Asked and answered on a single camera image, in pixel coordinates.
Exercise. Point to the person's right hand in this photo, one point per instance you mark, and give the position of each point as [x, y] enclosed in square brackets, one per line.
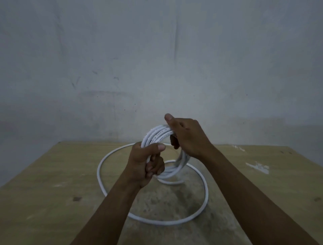
[190, 137]

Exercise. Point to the person's left hand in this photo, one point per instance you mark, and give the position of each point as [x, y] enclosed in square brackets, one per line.
[138, 164]

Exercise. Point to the person's left thumb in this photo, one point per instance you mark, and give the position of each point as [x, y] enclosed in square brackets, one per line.
[156, 147]

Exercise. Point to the person's right thumb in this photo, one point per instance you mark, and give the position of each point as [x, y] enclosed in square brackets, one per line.
[171, 121]

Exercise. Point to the person's right forearm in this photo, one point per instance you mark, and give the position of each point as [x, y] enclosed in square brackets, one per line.
[252, 199]

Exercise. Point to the person's left forearm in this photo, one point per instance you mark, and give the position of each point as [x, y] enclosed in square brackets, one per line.
[107, 214]

